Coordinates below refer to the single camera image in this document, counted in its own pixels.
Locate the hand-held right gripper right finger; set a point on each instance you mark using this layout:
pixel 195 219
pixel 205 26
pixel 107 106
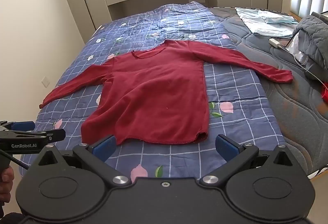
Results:
pixel 225 146

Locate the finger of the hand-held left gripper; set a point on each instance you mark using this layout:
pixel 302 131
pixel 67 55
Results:
pixel 23 126
pixel 55 134

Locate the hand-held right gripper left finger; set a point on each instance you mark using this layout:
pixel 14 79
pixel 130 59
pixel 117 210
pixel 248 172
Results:
pixel 105 148

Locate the red long-sleeve shirt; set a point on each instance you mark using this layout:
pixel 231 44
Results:
pixel 158 90

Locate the person's left hand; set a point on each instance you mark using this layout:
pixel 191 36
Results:
pixel 5 180

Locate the blue checked floral quilt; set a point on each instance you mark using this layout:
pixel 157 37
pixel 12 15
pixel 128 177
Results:
pixel 230 96

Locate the grey quilted mattress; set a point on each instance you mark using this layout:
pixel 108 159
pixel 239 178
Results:
pixel 284 103

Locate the red object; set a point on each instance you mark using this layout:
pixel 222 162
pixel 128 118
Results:
pixel 325 94

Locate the white charger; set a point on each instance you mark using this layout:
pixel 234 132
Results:
pixel 274 43

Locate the clear plastic bag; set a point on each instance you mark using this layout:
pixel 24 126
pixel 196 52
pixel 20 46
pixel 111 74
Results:
pixel 297 47

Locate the grey folded blanket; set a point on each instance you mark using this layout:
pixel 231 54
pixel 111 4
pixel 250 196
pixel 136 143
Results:
pixel 316 37

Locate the white wall socket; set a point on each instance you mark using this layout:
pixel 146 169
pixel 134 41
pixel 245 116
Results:
pixel 46 81

